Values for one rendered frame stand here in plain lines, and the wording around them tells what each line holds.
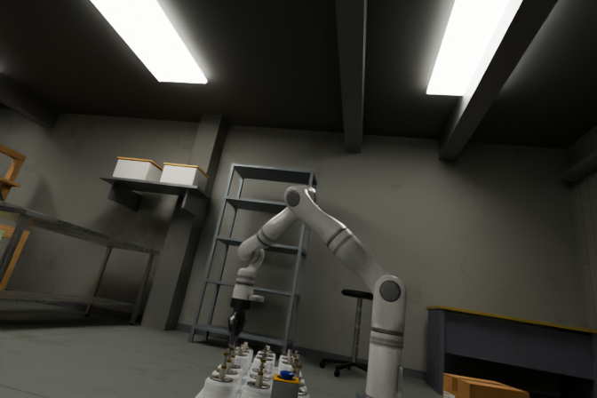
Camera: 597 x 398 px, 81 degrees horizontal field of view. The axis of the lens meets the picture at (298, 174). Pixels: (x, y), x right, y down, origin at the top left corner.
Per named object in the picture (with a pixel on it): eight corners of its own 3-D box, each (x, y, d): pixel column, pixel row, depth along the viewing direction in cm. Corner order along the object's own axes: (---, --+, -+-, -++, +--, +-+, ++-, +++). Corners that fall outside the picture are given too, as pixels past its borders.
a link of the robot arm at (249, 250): (233, 248, 137) (253, 225, 132) (251, 253, 142) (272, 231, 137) (235, 263, 132) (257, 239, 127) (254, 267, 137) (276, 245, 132)
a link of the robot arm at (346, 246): (349, 232, 121) (347, 226, 112) (410, 294, 109) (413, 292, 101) (330, 250, 120) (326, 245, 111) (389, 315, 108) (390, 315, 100)
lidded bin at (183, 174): (204, 195, 442) (210, 177, 451) (192, 186, 408) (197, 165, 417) (172, 192, 451) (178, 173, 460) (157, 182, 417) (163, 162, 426)
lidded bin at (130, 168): (161, 191, 455) (167, 171, 464) (144, 180, 419) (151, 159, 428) (129, 187, 465) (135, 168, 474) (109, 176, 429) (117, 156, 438)
